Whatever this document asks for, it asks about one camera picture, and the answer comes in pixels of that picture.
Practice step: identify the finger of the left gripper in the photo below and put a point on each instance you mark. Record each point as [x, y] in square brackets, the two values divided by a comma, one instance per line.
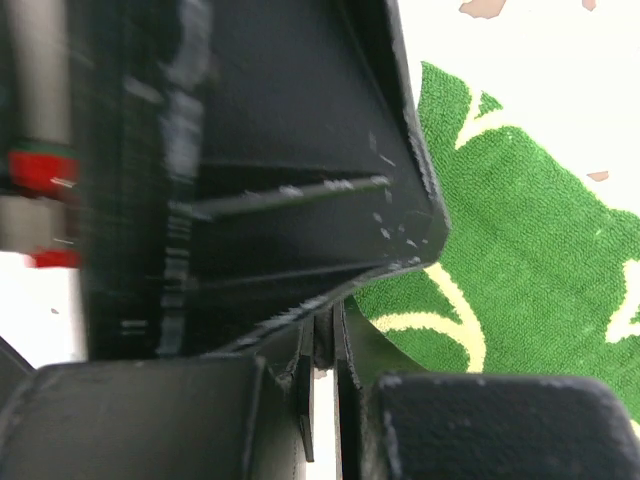
[315, 177]

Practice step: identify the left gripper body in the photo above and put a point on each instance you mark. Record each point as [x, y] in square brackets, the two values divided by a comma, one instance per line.
[101, 117]

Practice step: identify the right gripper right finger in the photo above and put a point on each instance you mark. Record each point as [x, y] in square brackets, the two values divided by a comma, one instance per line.
[400, 421]

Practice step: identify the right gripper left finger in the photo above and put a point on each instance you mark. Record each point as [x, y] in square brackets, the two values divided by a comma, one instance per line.
[228, 416]

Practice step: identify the yellow green patterned towel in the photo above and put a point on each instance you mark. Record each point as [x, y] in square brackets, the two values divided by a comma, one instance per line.
[538, 275]

